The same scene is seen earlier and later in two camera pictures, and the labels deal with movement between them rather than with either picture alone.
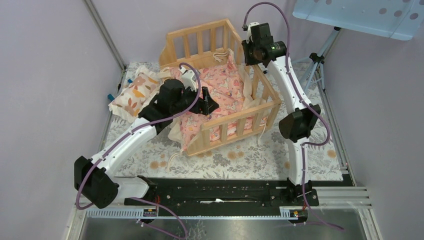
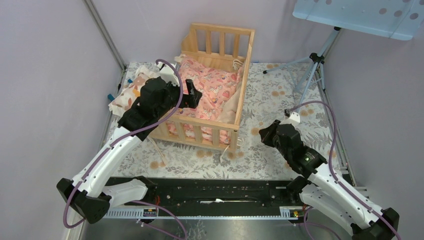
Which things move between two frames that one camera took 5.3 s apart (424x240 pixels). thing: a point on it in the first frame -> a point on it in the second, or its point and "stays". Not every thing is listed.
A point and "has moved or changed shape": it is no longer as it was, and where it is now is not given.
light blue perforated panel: (401, 19) stays
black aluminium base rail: (226, 191) stays
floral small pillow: (144, 87) stays
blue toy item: (110, 96) stays
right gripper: (246, 45) -> (266, 134)
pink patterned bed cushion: (223, 82) has moved or changed shape
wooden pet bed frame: (207, 40) has moved or changed shape
